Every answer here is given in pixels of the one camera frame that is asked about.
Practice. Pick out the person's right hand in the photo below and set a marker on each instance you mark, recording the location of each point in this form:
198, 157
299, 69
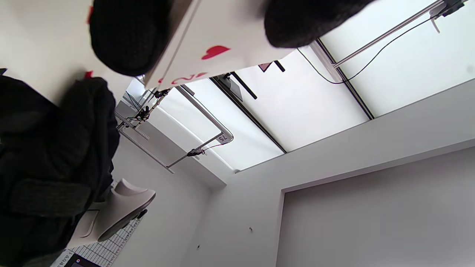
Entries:
55, 167

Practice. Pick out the white grid chart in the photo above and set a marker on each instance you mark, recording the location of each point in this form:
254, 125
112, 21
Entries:
107, 248

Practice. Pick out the red hearts playing card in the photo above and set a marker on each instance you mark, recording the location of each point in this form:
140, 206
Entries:
89, 15
222, 26

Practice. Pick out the aluminium frame rig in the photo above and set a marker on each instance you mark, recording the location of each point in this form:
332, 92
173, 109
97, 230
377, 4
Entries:
204, 113

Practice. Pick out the aluminium rail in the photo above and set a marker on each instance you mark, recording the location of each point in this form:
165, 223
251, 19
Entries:
386, 35

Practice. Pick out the deck of playing cards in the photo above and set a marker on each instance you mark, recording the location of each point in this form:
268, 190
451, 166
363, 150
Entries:
174, 48

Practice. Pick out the person's left hand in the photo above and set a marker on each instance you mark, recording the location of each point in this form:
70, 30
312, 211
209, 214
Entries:
126, 37

